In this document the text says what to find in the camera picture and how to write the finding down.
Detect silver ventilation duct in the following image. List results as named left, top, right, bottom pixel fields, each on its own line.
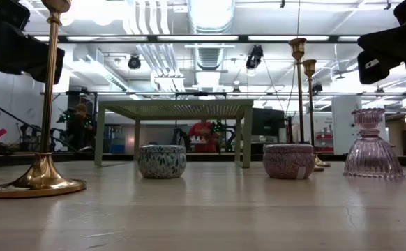
left=188, top=0, right=236, bottom=83

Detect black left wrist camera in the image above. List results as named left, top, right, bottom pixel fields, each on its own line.
left=0, top=0, right=31, bottom=31

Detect blue floral candle tin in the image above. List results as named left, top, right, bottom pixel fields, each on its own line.
left=137, top=144, right=188, bottom=180

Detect green mesh riser shelf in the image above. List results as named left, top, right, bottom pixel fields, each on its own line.
left=93, top=99, right=255, bottom=169

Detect pink ribbed glass candle holder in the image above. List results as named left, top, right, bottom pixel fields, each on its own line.
left=342, top=107, right=405, bottom=181

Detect blue storage bins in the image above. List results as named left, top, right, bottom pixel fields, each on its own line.
left=103, top=125, right=126, bottom=154

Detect pink patterned candle tin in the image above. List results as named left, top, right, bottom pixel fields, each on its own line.
left=262, top=143, right=316, bottom=181

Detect white tall cabinet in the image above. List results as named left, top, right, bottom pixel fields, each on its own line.
left=331, top=94, right=364, bottom=155

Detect black ceiling spotlight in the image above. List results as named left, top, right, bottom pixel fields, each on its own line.
left=127, top=54, right=142, bottom=70
left=245, top=44, right=264, bottom=70

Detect black aluminium table frame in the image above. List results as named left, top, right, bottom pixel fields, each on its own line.
left=0, top=152, right=406, bottom=169

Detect large black monitor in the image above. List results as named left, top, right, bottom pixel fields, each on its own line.
left=251, top=107, right=287, bottom=137

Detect red storage rack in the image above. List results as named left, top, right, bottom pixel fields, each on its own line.
left=315, top=131, right=335, bottom=154

